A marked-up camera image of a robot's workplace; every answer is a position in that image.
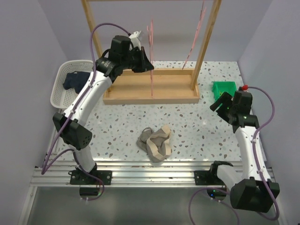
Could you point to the navy blue underwear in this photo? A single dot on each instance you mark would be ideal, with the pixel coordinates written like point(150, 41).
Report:
point(76, 80)

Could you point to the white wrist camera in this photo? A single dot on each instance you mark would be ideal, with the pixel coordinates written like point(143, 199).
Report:
point(243, 88)
point(136, 38)

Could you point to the pink wire hanger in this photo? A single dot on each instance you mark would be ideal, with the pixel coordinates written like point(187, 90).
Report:
point(198, 28)

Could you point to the wooden clothes rack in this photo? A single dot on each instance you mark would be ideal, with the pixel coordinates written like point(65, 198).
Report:
point(162, 86)

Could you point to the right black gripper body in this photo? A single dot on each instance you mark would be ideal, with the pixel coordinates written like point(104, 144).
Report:
point(233, 109)

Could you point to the green plastic bin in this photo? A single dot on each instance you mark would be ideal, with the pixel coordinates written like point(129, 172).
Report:
point(219, 88)

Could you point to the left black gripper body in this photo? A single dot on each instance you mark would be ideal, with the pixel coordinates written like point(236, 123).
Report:
point(133, 60)

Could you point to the grey beige underwear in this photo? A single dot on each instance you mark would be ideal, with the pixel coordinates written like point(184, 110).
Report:
point(156, 144)

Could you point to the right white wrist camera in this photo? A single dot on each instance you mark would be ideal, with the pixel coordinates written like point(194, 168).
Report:
point(243, 88)

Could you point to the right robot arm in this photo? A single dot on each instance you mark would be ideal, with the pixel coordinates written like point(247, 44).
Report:
point(253, 190)

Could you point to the aluminium rail base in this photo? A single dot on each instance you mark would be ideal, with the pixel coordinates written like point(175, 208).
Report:
point(198, 138)

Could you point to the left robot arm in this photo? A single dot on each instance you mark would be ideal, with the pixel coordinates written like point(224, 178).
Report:
point(71, 123)

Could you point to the white plastic basket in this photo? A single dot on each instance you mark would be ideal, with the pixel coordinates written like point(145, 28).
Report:
point(60, 97)

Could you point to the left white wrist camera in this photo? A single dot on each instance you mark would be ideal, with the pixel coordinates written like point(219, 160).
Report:
point(136, 38)

